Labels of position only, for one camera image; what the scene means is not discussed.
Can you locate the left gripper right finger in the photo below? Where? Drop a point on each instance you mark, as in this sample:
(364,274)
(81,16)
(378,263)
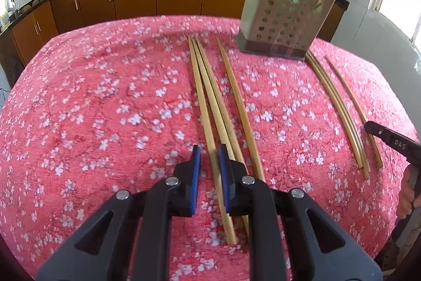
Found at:
(291,236)

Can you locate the lower wooden kitchen cabinets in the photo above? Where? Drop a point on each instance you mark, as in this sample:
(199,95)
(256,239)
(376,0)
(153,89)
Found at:
(49,18)

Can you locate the right hand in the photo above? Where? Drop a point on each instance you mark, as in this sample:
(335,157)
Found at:
(407,199)

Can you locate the pink floral tablecloth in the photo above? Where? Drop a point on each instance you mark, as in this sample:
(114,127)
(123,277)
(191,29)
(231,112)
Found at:
(114,106)

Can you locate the bamboo chopstick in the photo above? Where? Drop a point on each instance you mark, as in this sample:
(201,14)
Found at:
(212,106)
(366,167)
(220,114)
(254,154)
(331,91)
(359,110)
(210,144)

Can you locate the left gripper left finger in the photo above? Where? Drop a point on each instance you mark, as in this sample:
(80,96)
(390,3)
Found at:
(128,237)

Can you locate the perforated utensil holder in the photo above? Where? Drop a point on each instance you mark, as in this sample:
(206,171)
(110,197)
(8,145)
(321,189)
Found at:
(281,28)

